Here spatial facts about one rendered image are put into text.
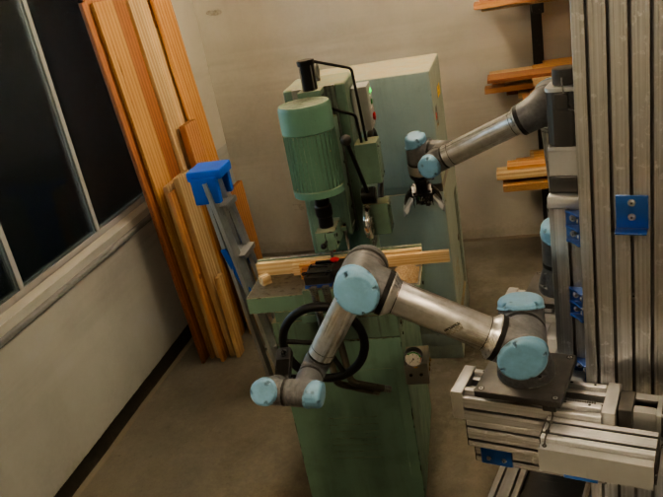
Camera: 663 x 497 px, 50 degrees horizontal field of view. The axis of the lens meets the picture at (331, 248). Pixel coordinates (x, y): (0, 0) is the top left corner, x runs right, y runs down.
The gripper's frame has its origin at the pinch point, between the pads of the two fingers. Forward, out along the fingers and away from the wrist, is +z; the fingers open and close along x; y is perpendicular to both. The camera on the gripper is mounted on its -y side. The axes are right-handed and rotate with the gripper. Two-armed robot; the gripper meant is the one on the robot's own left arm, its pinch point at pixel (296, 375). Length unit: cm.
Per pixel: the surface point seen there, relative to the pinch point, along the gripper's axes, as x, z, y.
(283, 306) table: -7.1, 14.0, -22.8
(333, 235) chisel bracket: 12.0, 14.2, -45.4
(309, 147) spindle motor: 10, -5, -72
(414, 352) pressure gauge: 35.8, 17.5, -4.4
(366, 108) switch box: 25, 25, -91
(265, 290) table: -14.1, 16.9, -28.9
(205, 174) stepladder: -54, 65, -85
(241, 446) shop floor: -53, 88, 34
